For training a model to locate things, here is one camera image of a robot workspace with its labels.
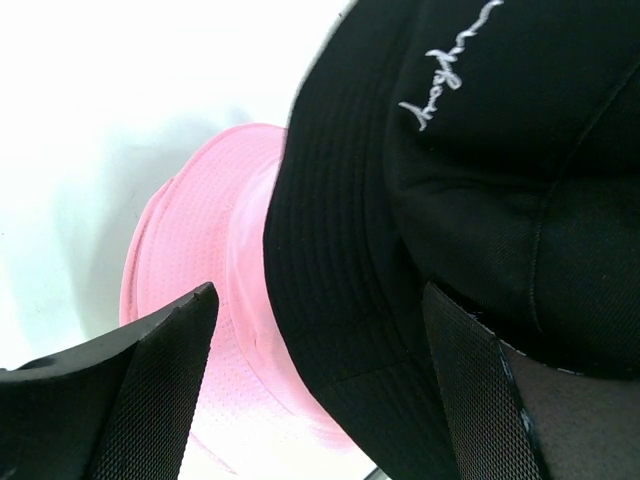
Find pink bucket hat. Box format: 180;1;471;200
120;124;354;453

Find black bucket hat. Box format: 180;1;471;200
263;0;639;479

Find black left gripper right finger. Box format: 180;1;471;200
423;283;545;479

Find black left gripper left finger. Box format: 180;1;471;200
1;283;218;480

